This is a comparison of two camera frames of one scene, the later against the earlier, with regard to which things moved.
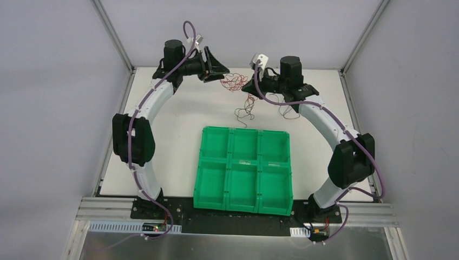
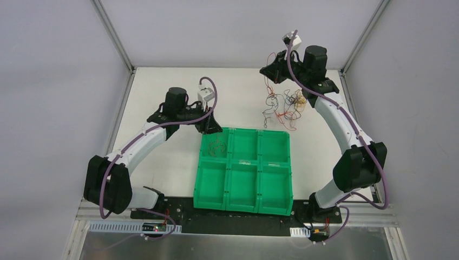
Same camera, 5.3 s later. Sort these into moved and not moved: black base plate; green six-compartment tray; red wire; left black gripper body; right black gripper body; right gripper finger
Moved: left black gripper body; red wire; right black gripper body; right gripper finger
Not moved: green six-compartment tray; black base plate
